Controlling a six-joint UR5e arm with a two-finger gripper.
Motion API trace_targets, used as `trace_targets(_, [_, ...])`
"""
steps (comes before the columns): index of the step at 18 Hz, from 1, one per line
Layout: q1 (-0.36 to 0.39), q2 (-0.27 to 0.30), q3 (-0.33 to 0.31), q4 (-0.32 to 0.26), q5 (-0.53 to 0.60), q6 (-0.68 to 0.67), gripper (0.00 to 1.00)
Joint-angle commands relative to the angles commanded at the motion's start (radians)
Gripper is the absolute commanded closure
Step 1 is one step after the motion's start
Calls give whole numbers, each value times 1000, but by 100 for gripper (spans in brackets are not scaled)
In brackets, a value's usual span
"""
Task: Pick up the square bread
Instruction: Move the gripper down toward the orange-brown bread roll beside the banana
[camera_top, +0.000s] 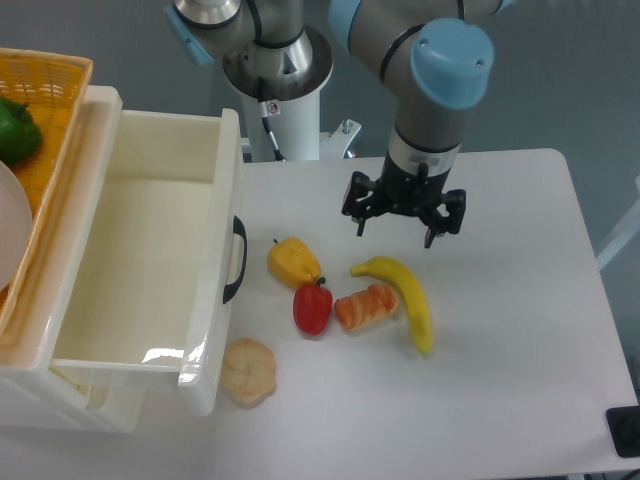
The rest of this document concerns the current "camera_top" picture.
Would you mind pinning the white drawer cabinet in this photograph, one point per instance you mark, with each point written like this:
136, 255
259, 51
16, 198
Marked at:
33, 392

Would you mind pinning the round beige bread roll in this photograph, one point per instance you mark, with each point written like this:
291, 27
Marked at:
248, 370

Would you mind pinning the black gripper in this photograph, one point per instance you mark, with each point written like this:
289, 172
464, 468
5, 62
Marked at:
402, 193

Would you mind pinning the black device at edge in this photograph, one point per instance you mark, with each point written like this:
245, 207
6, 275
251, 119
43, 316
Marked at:
623, 423

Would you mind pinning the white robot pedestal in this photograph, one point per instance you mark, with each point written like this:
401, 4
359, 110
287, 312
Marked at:
292, 128

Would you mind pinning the orange woven basket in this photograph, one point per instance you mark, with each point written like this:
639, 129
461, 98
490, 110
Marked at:
53, 85

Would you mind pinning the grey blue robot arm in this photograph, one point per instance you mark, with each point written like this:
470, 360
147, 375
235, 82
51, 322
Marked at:
432, 55

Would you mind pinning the green bell pepper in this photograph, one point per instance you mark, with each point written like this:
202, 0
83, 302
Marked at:
20, 135

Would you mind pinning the orange square bread loaf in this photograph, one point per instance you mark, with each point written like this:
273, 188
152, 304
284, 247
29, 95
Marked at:
367, 307

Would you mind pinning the white plastic drawer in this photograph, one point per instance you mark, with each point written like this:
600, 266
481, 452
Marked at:
165, 255

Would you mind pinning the white round plate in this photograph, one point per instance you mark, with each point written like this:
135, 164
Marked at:
16, 224

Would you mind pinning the red bell pepper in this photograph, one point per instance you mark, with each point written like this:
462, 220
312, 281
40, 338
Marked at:
312, 306

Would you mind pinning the yellow bell pepper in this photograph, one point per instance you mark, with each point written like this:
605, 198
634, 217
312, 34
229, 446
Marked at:
293, 263

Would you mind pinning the yellow banana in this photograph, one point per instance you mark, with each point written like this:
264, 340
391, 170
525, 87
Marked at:
407, 284

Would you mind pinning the white frame bar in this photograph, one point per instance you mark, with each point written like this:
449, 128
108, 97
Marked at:
618, 237

